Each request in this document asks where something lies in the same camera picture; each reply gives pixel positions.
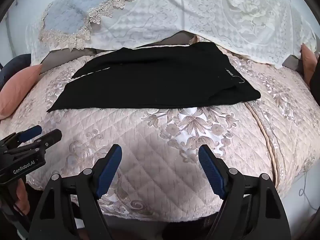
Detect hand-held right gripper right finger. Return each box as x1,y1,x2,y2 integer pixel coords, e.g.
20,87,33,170
198,144,292,240

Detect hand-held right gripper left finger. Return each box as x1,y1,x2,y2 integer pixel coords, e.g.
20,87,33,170
29,144,123,240

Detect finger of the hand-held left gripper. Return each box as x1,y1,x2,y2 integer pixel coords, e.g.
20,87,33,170
0,125,43,153
5,129,62,156

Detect black pants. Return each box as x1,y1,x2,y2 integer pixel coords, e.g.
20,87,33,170
47,42,262,113

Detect person's left hand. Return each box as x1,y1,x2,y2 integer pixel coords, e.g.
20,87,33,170
13,177,31,213

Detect pink pillow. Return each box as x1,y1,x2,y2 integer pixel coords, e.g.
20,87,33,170
0,64,43,120
300,43,319,85

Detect pink quilted bedspread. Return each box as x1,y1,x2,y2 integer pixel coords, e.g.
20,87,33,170
0,40,320,223

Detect blue-grey quilted lace-trimmed pillow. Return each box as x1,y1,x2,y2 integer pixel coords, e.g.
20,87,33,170
39,0,138,52

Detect white lace cover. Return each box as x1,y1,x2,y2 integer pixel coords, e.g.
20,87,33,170
30,0,318,69

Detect grey cable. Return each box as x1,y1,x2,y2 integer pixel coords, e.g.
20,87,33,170
299,165,318,210

